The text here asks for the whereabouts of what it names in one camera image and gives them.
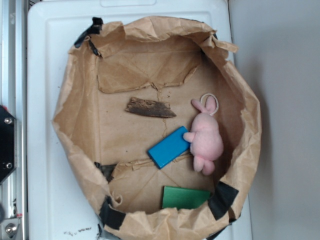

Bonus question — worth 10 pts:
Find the dark brown wood chip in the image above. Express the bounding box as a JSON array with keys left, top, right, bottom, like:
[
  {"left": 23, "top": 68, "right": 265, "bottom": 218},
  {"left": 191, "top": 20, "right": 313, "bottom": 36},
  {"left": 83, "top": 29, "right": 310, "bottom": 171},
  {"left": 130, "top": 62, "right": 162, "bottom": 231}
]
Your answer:
[{"left": 125, "top": 97, "right": 177, "bottom": 118}]

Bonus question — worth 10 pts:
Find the brown paper lined bin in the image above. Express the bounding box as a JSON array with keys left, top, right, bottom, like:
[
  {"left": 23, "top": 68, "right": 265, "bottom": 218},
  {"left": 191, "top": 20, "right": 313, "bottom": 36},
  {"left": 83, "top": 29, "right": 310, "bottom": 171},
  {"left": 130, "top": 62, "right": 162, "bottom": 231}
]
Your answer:
[{"left": 52, "top": 16, "right": 262, "bottom": 240}]

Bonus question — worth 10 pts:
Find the blue rectangular block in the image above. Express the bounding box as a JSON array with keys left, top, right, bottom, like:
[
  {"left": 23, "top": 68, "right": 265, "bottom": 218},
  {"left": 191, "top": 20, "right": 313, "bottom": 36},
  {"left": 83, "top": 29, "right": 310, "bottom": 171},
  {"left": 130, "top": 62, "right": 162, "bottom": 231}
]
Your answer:
[{"left": 147, "top": 126, "right": 191, "bottom": 169}]

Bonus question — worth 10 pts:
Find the pink plush bunny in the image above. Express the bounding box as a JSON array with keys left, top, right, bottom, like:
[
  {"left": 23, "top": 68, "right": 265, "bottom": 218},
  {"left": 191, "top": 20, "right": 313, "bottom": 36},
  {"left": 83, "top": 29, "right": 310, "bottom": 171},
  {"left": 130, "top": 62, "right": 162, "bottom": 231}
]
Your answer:
[{"left": 183, "top": 93, "right": 224, "bottom": 176}]

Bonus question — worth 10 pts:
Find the green rectangular block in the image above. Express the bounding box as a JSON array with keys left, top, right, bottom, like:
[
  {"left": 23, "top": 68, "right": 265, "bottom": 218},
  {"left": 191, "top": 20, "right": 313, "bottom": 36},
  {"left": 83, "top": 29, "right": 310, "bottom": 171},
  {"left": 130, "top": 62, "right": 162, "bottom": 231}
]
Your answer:
[{"left": 162, "top": 186, "right": 211, "bottom": 210}]

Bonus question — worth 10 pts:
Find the white plastic tub lid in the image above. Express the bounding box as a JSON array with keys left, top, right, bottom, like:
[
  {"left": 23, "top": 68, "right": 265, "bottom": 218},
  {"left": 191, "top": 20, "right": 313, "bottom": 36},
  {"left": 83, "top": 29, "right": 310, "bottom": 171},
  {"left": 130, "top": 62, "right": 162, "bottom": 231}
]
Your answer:
[{"left": 26, "top": 0, "right": 253, "bottom": 240}]

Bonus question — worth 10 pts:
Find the black metal bracket plate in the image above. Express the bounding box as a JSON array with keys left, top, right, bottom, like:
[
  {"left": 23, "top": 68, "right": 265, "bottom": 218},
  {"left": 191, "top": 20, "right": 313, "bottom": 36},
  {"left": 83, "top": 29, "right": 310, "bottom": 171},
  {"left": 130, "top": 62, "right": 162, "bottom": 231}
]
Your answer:
[{"left": 0, "top": 105, "right": 17, "bottom": 185}]

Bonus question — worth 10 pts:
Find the aluminium frame rail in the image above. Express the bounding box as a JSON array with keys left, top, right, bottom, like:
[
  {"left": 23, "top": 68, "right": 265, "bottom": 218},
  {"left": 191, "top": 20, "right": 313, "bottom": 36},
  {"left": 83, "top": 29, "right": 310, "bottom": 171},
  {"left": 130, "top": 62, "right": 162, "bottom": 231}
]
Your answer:
[{"left": 0, "top": 0, "right": 29, "bottom": 240}]

